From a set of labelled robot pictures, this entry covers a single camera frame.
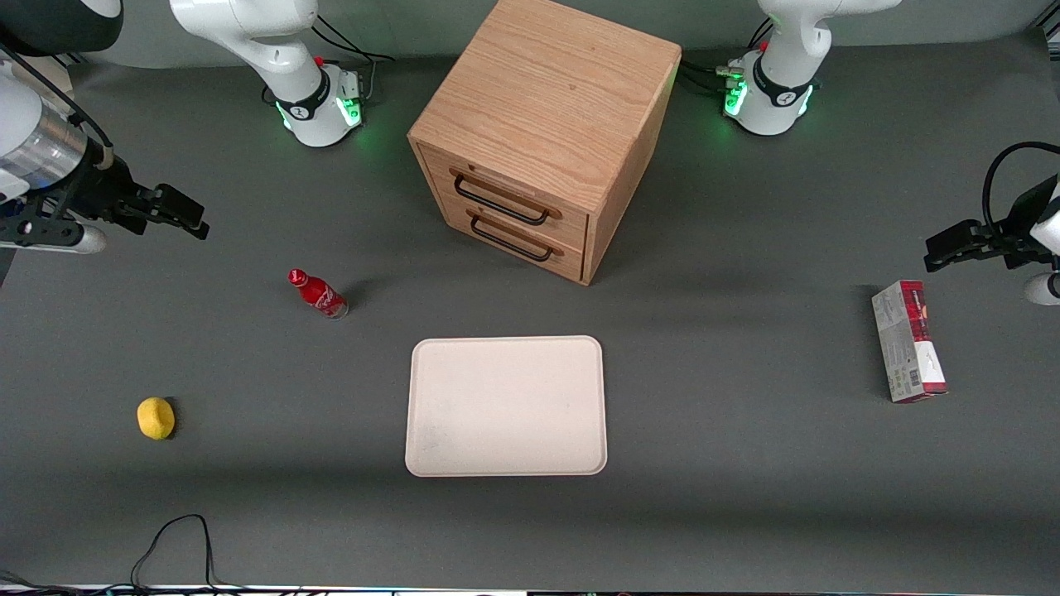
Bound oak drawer with small handle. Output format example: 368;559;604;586
432;192;588;284

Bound oak drawer with large handle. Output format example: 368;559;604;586
418;142;591;251

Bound black left base cables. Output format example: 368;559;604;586
677;17;776;99

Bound beige plastic tray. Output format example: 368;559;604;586
404;335;609;478

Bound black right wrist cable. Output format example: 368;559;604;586
0;41;114;166

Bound black floor cable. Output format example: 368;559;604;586
0;514;249;595

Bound dark grey table mat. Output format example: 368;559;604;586
0;29;1060;594

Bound red cola bottle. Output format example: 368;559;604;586
287;267;349;321

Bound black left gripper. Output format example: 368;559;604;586
924;177;1058;273

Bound oak wooden drawer cabinet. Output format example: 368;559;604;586
407;0;683;287

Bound yellow lemon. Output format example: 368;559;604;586
137;397;176;441

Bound grey and red carton box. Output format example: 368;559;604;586
870;280;949;405

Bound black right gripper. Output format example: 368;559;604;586
62;153;210;242

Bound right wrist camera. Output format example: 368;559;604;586
0;215;108;255

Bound black left wrist cable loop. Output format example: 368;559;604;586
982;142;1060;237

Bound black metal drawer handle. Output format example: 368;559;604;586
466;209;566;263
450;168;563;227

